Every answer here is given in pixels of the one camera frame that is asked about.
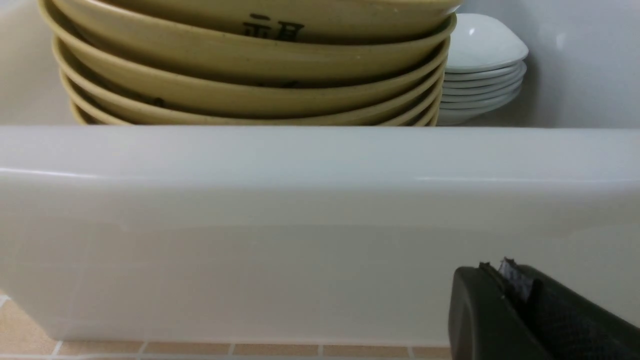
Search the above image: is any yellow noodle bowl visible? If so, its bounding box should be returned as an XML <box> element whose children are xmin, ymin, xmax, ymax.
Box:
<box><xmin>55</xmin><ymin>0</ymin><xmax>462</xmax><ymax>44</ymax></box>

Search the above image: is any stack of white dishes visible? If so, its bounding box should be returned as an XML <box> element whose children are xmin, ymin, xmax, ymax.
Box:
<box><xmin>438</xmin><ymin>59</ymin><xmax>528</xmax><ymax>126</ymax></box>

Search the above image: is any white sauce dish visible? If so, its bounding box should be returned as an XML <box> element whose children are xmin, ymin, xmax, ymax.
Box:
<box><xmin>445</xmin><ymin>13</ymin><xmax>530</xmax><ymax>74</ymax></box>

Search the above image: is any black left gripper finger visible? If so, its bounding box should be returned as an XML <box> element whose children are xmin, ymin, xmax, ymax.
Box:
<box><xmin>448</xmin><ymin>258</ymin><xmax>640</xmax><ymax>360</ymax></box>

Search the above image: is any large white plastic tub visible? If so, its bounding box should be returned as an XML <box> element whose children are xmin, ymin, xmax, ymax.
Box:
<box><xmin>0</xmin><ymin>0</ymin><xmax>640</xmax><ymax>346</ymax></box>

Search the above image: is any stack of yellow bowls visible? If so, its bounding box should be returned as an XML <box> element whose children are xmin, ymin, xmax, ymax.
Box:
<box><xmin>38</xmin><ymin>0</ymin><xmax>458</xmax><ymax>126</ymax></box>

